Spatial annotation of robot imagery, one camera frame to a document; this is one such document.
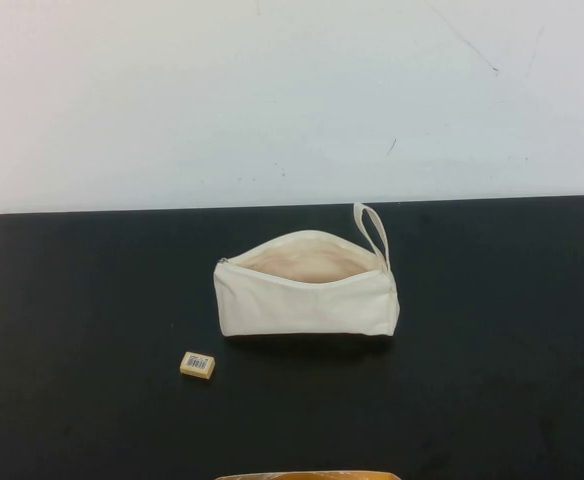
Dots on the cream canvas pencil case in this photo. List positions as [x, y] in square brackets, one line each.
[302, 310]

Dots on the yellow-orange flat object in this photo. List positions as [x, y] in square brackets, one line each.
[302, 475]

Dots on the small yellow eraser with barcode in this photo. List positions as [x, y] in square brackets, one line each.
[197, 363]

